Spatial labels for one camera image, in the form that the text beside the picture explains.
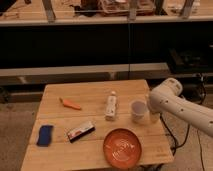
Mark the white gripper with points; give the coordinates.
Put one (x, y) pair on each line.
(154, 116)

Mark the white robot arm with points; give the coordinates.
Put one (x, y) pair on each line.
(165, 98)

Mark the orange ceramic bowl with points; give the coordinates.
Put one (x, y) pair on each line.
(122, 149)

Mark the white tube bottle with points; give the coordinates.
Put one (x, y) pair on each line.
(110, 113)

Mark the black box on shelf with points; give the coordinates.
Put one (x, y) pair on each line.
(190, 61)

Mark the black white eraser block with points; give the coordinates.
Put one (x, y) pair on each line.
(80, 131)

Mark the wooden table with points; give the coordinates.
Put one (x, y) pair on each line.
(87, 152)

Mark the orange carrot toy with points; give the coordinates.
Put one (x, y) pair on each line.
(69, 104)

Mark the blue sponge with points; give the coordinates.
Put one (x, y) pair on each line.
(45, 135)

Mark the long wall shelf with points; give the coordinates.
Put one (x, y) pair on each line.
(16, 72)

